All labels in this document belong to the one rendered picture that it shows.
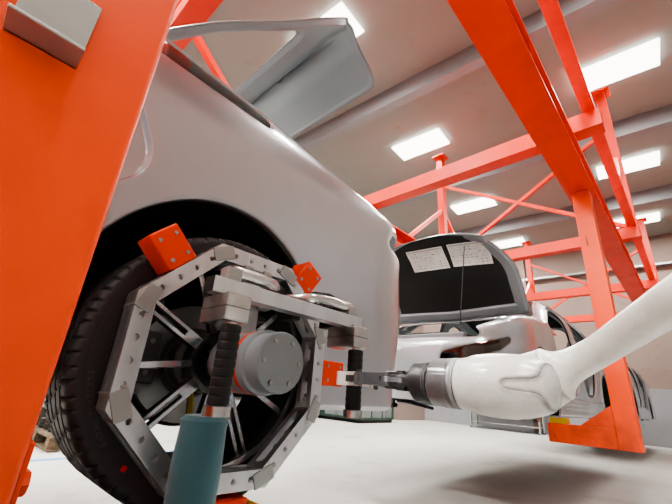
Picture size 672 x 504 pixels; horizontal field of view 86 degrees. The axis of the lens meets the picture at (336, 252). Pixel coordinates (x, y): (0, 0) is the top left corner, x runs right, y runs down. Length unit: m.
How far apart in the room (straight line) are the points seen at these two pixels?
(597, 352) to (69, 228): 0.79
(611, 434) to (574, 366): 3.36
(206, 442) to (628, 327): 0.73
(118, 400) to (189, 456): 0.17
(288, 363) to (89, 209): 0.53
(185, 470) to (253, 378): 0.19
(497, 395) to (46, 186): 0.65
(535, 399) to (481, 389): 0.08
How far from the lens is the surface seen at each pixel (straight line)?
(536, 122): 3.56
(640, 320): 0.73
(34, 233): 0.43
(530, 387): 0.66
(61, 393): 0.92
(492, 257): 4.03
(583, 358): 0.81
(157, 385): 1.12
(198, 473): 0.77
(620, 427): 4.15
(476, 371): 0.68
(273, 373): 0.80
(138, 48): 0.56
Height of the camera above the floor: 0.80
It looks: 21 degrees up
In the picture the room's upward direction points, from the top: 4 degrees clockwise
